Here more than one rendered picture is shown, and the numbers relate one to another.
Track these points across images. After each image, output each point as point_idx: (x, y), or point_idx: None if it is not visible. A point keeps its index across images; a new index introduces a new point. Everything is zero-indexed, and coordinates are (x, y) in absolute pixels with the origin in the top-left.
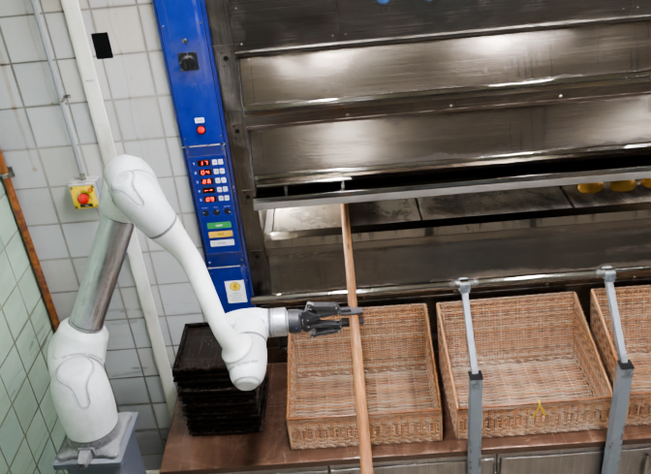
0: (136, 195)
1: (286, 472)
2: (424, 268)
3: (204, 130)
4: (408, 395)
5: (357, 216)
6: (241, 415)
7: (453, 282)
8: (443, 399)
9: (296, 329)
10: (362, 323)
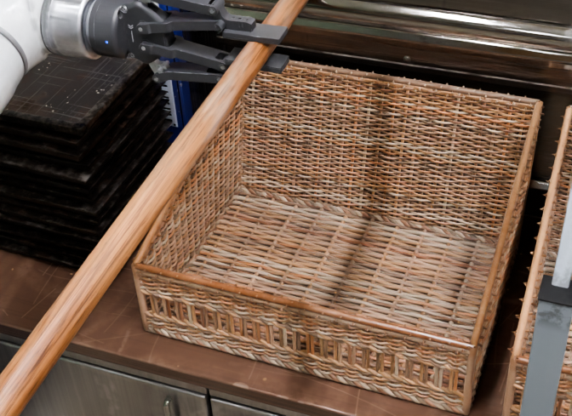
0: None
1: (124, 372)
2: (557, 13)
3: None
4: (440, 293)
5: None
6: (71, 231)
7: None
8: (515, 325)
9: (108, 45)
10: (277, 71)
